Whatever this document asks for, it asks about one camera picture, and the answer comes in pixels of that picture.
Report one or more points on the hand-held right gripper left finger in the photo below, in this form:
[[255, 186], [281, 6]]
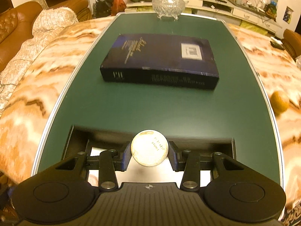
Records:
[[126, 156]]

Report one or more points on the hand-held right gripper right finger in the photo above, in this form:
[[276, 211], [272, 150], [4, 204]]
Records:
[[174, 157]]

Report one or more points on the round white tin can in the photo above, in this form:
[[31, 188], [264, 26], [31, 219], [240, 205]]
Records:
[[149, 148]]

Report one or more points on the black storage box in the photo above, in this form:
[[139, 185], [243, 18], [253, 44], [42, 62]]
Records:
[[77, 137]]

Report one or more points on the green desktop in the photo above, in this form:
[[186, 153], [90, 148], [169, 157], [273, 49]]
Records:
[[150, 108]]

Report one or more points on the thick dark blue book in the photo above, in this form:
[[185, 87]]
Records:
[[162, 56]]

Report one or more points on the orange marbled table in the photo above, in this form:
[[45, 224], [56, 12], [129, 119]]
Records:
[[35, 98]]

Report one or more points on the orange fruit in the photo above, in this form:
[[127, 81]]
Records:
[[279, 101]]

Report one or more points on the red plastic bag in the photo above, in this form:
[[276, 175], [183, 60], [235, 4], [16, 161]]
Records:
[[118, 6]]

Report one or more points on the black remote control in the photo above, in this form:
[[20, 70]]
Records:
[[276, 44]]

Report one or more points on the black mesh waste bin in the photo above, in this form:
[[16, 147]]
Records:
[[103, 6]]

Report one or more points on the lidded crystal glass candy bowl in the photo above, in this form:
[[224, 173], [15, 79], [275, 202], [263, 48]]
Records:
[[167, 4]]

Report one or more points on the beige quilted sofa cover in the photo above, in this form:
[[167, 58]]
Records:
[[54, 20]]

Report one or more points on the white tv cabinet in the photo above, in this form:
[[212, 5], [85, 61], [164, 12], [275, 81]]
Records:
[[235, 8]]

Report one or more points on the brown leather chair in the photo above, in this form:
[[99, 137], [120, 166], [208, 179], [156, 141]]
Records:
[[291, 42]]

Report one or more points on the brown leather sofa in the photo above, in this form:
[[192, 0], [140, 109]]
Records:
[[14, 21]]

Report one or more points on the blue wall poster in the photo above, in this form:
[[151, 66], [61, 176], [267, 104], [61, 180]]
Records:
[[289, 14]]

